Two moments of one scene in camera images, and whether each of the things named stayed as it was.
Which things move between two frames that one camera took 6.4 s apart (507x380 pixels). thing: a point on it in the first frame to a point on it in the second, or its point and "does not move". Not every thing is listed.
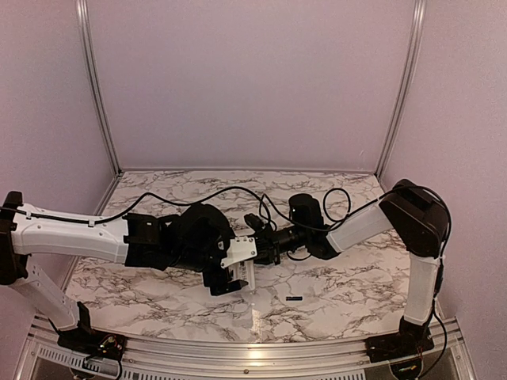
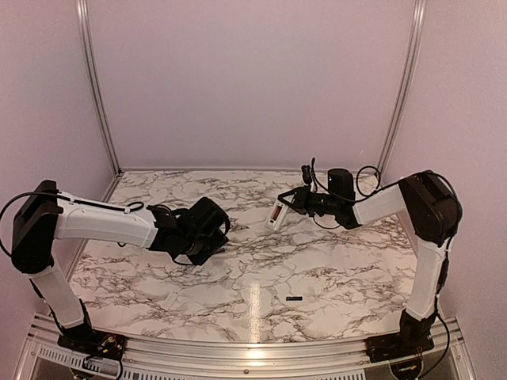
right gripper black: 268,248 to 300,203
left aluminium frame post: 98,85 does not move
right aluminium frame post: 402,109 does not move
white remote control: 244,271 to 276,214
